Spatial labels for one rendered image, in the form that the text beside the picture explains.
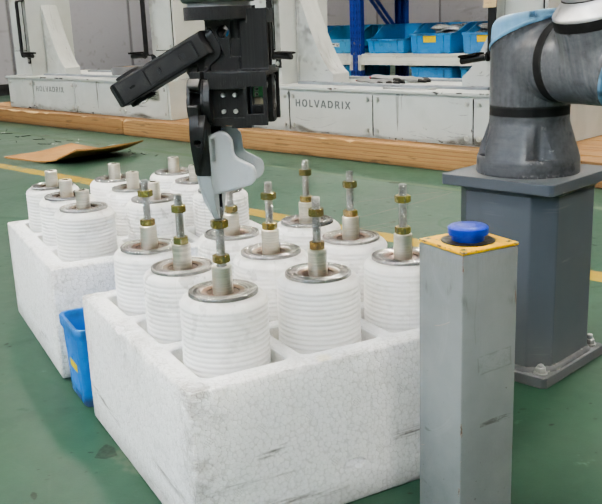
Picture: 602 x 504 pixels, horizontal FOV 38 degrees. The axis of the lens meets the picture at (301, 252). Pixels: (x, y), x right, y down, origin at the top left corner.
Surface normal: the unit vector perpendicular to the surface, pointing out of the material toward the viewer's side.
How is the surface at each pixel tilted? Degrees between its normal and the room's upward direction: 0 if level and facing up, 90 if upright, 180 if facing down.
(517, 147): 73
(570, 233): 90
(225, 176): 91
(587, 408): 0
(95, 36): 90
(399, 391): 90
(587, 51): 107
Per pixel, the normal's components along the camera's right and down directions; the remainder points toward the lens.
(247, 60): -0.15, 0.26
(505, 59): -0.85, 0.16
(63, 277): 0.46, 0.22
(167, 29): -0.70, 0.21
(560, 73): -0.83, 0.39
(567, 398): -0.04, -0.96
